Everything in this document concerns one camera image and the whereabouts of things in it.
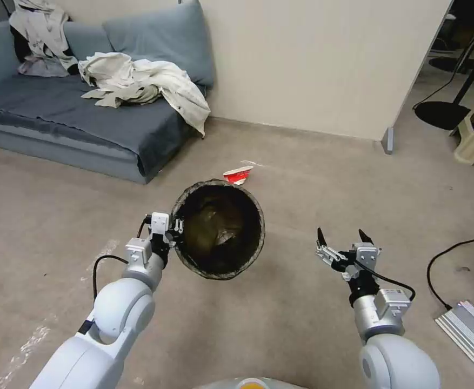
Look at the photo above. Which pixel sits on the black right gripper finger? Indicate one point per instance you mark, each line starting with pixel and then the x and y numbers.
pixel 326 250
pixel 365 236

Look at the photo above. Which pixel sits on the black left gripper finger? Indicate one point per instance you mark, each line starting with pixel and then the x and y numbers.
pixel 172 243
pixel 179 225

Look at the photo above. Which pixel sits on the round black-lined trash can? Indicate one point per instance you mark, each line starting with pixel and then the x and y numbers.
pixel 220 231

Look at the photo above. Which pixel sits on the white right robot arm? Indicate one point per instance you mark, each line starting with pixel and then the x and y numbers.
pixel 386 344

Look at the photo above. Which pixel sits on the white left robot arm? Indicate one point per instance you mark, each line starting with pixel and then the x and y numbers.
pixel 111 312

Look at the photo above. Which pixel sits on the black flat floor base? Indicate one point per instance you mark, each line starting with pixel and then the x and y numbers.
pixel 459 67

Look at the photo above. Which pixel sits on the crushed red paper cup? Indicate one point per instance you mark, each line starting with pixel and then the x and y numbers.
pixel 236 175

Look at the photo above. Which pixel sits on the white paper scrap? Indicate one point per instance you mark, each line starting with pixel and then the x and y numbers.
pixel 249 163

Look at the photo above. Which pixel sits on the grey partition foot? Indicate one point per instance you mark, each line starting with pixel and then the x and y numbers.
pixel 387 140

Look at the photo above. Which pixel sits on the silver aluminium profile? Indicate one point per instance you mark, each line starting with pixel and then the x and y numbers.
pixel 470 336

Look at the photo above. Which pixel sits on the black round stand base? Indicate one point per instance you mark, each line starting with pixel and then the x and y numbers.
pixel 439 115

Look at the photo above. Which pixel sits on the crumpled cream white garment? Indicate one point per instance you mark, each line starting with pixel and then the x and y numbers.
pixel 147 81

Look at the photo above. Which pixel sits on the blue-grey sofa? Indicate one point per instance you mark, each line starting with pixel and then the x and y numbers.
pixel 58 137

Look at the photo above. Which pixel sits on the white robot front shell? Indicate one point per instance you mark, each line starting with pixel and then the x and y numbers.
pixel 242 383

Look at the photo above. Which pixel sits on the large blue-grey back cushion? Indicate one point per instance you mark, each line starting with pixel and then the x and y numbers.
pixel 159 36

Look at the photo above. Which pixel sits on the small blue-grey back cushion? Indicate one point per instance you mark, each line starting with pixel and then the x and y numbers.
pixel 86 40

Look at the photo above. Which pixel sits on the pale purple cloth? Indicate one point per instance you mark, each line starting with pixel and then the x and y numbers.
pixel 38 68

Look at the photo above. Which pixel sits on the draped cream patterned garment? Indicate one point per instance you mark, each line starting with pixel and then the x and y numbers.
pixel 44 28

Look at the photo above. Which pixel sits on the black garment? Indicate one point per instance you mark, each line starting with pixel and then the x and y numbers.
pixel 20 45

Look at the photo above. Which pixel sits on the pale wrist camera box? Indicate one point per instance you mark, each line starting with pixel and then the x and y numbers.
pixel 159 223
pixel 367 255

